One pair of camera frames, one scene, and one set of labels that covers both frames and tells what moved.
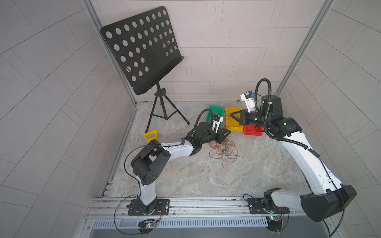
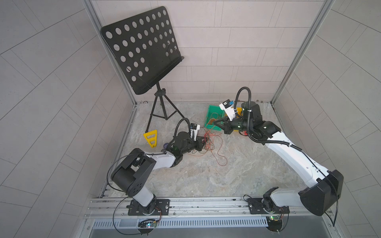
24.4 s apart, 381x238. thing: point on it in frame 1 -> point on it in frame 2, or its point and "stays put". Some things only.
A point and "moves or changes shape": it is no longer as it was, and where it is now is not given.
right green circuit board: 274,222 stays put
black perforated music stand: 144,47 stays put
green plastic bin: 216,110 stays put
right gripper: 244,120 -> 227,125
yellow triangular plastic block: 154,132 stays put
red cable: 225,149 moves or changes shape
